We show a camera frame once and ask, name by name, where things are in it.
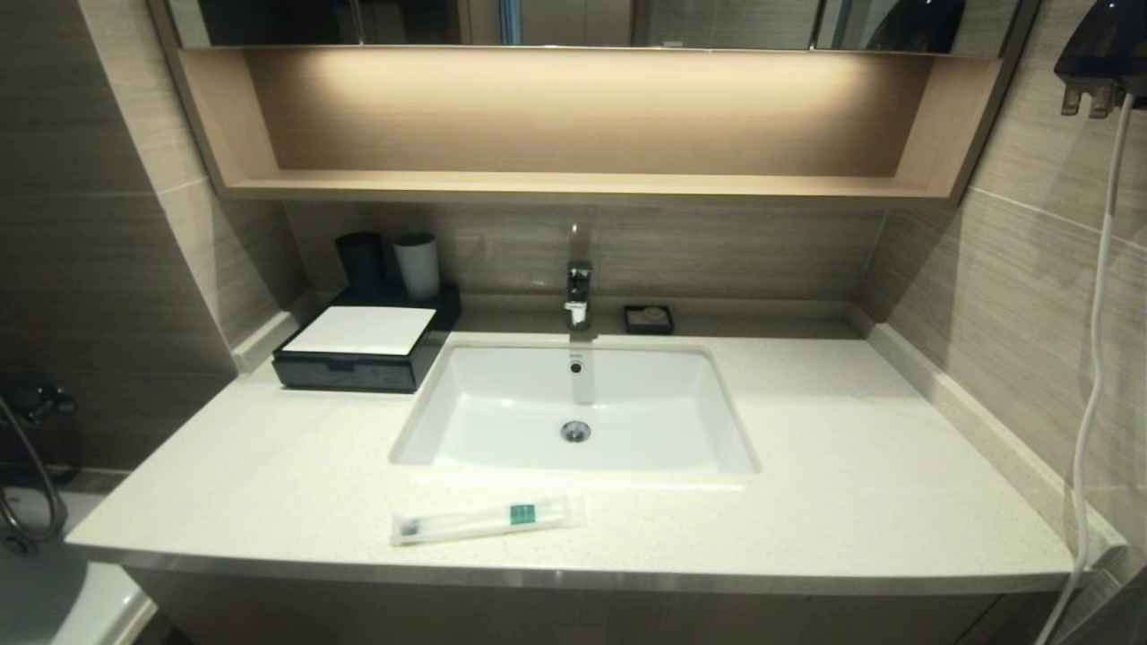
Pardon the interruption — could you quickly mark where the chrome bath tap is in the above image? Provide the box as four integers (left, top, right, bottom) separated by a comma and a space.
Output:
7, 383, 78, 424

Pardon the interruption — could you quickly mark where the white sink basin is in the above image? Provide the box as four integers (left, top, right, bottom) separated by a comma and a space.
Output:
388, 339, 761, 476

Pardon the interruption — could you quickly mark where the white bathtub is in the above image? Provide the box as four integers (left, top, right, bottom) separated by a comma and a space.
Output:
0, 491, 155, 645

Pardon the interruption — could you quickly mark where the grey white cup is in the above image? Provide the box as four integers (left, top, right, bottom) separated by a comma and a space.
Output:
393, 233, 441, 300

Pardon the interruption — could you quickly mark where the black soap dish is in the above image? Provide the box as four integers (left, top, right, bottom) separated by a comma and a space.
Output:
624, 305, 675, 336

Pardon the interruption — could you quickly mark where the mirror cabinet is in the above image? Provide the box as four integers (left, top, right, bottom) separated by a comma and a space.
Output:
148, 0, 1045, 52

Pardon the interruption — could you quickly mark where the black wall hair dryer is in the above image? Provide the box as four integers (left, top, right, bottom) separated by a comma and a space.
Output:
1054, 0, 1147, 119

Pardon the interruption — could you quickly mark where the black box white lid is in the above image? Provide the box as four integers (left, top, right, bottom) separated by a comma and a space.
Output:
272, 305, 446, 393

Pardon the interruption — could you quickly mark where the chrome faucet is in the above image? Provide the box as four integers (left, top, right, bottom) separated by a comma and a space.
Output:
564, 260, 594, 331

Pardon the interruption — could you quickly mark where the wooden wall shelf niche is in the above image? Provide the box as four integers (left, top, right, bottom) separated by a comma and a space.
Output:
175, 45, 1005, 202

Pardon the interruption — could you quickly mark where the black cup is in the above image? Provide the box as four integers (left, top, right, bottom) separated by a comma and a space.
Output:
335, 231, 389, 295

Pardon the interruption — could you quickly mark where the black box drawer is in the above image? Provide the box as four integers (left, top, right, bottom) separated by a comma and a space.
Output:
273, 352, 419, 393

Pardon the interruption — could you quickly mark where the metal shower hose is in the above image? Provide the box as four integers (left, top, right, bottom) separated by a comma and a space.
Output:
0, 394, 69, 556

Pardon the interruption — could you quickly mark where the packaged toothbrush green label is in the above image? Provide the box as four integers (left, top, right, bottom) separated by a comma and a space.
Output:
390, 495, 585, 547

